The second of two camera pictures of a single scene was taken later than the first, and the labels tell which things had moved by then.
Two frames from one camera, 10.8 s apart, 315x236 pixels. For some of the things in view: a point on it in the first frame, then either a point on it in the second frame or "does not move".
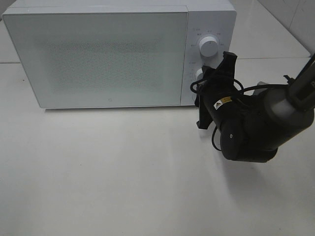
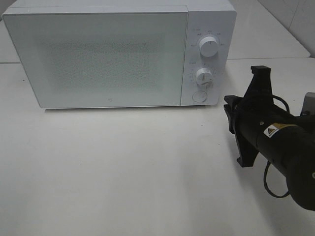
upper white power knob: x=208 y=45 does not move
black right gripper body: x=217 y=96 -> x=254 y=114
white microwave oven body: x=120 y=53 does not move
